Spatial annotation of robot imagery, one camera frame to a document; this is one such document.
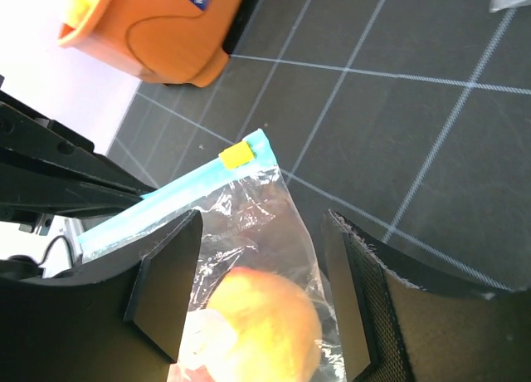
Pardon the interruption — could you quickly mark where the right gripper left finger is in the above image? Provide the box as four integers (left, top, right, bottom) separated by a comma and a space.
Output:
1, 210, 202, 381

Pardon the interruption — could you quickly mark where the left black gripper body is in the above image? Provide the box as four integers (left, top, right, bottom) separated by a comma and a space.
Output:
1, 92, 153, 233

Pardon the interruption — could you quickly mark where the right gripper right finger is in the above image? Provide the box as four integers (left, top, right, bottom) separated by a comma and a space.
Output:
322, 210, 530, 381

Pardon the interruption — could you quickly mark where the small yellow orange fruit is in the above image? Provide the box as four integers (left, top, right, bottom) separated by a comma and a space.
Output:
182, 266, 324, 382

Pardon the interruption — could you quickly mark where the blue zip top bag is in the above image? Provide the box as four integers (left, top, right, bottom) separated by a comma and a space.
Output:
79, 130, 345, 381

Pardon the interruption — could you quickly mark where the orange plastic fruit basket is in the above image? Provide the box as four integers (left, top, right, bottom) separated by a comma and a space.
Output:
58, 0, 242, 87

